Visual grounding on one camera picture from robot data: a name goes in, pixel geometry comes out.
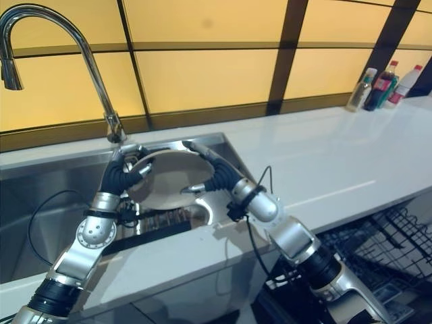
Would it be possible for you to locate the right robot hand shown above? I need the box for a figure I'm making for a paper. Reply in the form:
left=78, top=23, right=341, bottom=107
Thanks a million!
left=180, top=141, right=244, bottom=196

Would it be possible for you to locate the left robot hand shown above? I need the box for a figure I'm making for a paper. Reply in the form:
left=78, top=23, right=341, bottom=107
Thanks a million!
left=99, top=144, right=157, bottom=196

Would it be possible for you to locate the beige round plate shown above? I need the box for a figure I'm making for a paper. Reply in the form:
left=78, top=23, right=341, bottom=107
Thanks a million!
left=126, top=149, right=217, bottom=212

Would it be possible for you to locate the stainless steel sink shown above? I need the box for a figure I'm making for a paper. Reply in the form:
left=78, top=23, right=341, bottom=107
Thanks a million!
left=0, top=132, right=271, bottom=287

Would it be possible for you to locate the chrome gooseneck faucet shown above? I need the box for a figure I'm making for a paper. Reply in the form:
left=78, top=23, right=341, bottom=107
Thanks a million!
left=0, top=6, right=128, bottom=144

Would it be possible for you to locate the clear oil bottle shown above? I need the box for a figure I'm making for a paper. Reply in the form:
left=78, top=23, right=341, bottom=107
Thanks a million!
left=345, top=67, right=378, bottom=113

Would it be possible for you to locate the dark soy sauce bottle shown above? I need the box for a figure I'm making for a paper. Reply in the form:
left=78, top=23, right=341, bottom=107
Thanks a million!
left=362, top=60, right=400, bottom=112

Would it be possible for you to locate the white bottle red cap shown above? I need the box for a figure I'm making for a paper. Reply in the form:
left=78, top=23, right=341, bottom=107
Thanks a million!
left=385, top=64, right=423, bottom=109

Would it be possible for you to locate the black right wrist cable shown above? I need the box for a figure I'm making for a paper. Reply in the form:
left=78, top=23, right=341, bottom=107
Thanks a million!
left=244, top=165, right=283, bottom=281

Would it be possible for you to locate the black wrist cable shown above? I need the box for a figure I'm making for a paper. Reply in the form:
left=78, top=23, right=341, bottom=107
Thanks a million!
left=244, top=165, right=283, bottom=281
left=28, top=190, right=89, bottom=266

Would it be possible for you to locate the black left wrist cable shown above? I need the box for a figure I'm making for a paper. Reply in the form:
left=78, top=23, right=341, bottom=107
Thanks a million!
left=28, top=190, right=89, bottom=266

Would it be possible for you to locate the black wire dishwasher rack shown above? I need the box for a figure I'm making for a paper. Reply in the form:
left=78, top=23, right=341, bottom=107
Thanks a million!
left=266, top=204, right=432, bottom=324

